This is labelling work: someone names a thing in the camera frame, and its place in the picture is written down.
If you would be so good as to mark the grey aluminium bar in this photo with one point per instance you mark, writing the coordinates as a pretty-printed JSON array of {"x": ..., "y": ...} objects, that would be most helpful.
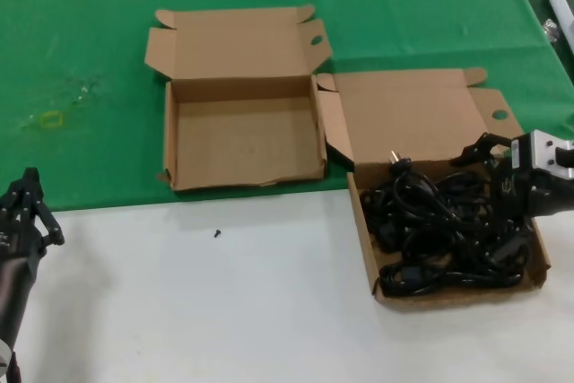
[{"x": 562, "y": 15}]

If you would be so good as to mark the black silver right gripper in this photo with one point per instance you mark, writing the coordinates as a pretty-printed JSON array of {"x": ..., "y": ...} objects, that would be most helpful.
[{"x": 538, "y": 185}]

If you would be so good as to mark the open brown cardboard box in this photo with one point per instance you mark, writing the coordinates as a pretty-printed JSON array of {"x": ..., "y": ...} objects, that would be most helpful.
[{"x": 403, "y": 114}]

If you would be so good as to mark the small black screw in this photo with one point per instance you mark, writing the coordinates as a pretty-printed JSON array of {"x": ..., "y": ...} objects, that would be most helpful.
[{"x": 217, "y": 233}]

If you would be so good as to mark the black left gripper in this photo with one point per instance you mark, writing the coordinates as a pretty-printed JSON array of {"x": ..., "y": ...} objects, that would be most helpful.
[{"x": 18, "y": 275}]

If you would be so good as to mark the cardboard box with torn edge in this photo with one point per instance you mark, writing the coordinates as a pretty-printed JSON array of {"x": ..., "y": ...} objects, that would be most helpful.
[{"x": 242, "y": 141}]

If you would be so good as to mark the green table cloth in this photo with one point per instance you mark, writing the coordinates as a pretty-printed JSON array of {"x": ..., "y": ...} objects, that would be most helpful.
[{"x": 89, "y": 20}]

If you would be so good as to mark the clear bag of metal parts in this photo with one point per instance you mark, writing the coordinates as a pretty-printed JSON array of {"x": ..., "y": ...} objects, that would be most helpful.
[{"x": 550, "y": 29}]

